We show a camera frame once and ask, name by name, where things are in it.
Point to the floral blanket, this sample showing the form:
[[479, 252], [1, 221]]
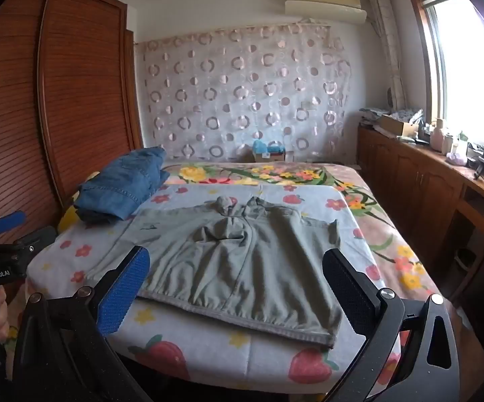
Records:
[[376, 234]]

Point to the small cardboard box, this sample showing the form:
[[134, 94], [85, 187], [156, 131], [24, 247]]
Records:
[[269, 157]]

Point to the strawberry print bed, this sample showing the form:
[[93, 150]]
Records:
[[208, 343]]

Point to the brown wooden wardrobe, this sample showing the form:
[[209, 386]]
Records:
[[57, 92]]

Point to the patterned headboard cover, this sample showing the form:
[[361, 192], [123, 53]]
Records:
[[242, 92]]

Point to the folded blue jeans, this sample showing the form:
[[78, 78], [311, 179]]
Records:
[[120, 184]]

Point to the window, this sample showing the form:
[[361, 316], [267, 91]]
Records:
[[460, 71]]

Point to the white air conditioner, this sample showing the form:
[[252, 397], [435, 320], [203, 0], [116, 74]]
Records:
[[325, 2]]

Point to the patterned folded cloth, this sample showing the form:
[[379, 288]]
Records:
[[405, 114]]

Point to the brown wooden cabinet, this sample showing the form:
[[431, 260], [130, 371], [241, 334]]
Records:
[[418, 184]]

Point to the pink cloth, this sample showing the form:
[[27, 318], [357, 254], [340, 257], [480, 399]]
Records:
[[455, 158]]

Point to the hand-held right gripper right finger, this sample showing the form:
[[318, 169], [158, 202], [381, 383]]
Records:
[[351, 297]]

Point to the green lid bottle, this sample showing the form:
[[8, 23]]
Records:
[[462, 144]]

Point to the floral window curtain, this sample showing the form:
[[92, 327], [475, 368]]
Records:
[[388, 50]]

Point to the blue plastic bag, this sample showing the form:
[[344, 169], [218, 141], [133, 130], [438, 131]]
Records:
[[263, 146]]

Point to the grey-green pants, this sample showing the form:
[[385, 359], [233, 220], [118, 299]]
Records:
[[233, 259]]

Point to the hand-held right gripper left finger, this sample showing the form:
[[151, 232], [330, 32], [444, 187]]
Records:
[[124, 293]]

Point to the white cup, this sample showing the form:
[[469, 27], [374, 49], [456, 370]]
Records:
[[447, 144]]

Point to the pink bottle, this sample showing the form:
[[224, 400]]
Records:
[[437, 136]]

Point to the open cardboard box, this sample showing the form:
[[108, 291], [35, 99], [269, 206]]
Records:
[[397, 124]]

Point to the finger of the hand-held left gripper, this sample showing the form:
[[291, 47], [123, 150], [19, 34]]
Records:
[[9, 221], [36, 243]]

